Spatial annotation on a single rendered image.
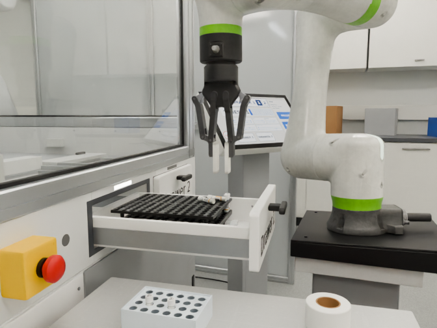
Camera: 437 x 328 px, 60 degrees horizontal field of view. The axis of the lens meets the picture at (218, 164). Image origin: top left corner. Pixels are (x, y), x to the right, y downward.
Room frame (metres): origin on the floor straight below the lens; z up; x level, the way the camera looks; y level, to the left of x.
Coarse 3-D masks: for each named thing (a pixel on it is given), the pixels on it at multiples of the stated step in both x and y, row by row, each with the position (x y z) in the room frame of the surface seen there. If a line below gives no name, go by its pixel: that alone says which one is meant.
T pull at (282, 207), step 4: (272, 204) 0.77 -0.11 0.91; (276, 204) 0.77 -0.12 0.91; (280, 204) 0.78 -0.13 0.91; (284, 204) 0.77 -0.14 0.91; (268, 208) 0.77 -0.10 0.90; (272, 208) 0.76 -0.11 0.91; (276, 208) 0.76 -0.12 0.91; (280, 208) 0.74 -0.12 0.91; (284, 208) 0.74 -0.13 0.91; (280, 212) 0.74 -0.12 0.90; (284, 212) 0.74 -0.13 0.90
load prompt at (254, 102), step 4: (236, 100) 1.73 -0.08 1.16; (252, 100) 1.79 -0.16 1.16; (256, 100) 1.80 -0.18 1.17; (260, 100) 1.82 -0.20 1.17; (264, 100) 1.83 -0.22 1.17; (236, 104) 1.71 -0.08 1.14; (240, 104) 1.73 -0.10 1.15; (248, 104) 1.76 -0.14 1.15; (252, 104) 1.77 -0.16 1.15; (256, 104) 1.78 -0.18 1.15; (260, 104) 1.80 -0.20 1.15; (264, 104) 1.81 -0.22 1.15; (268, 104) 1.83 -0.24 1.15
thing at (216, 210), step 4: (228, 200) 0.86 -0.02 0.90; (220, 204) 0.82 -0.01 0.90; (224, 204) 0.82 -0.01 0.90; (216, 208) 0.79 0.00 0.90; (220, 208) 0.79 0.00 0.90; (208, 212) 0.75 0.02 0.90; (212, 212) 0.76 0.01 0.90; (216, 212) 0.75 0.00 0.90; (204, 216) 0.72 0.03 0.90; (208, 216) 0.73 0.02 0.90; (212, 216) 0.72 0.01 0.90; (216, 216) 0.74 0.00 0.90
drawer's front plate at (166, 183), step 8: (184, 168) 1.22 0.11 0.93; (160, 176) 1.03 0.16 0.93; (168, 176) 1.09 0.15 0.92; (176, 176) 1.15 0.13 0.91; (160, 184) 1.03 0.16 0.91; (168, 184) 1.09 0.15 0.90; (176, 184) 1.15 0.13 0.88; (184, 184) 1.22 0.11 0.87; (160, 192) 1.03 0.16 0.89; (168, 192) 1.09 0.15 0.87; (176, 192) 1.15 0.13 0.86
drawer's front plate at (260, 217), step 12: (264, 192) 0.82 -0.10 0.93; (264, 204) 0.71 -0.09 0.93; (252, 216) 0.64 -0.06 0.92; (264, 216) 0.71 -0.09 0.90; (252, 228) 0.64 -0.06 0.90; (264, 228) 0.71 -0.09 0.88; (252, 240) 0.64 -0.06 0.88; (252, 252) 0.64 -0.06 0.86; (264, 252) 0.72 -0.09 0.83; (252, 264) 0.64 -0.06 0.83
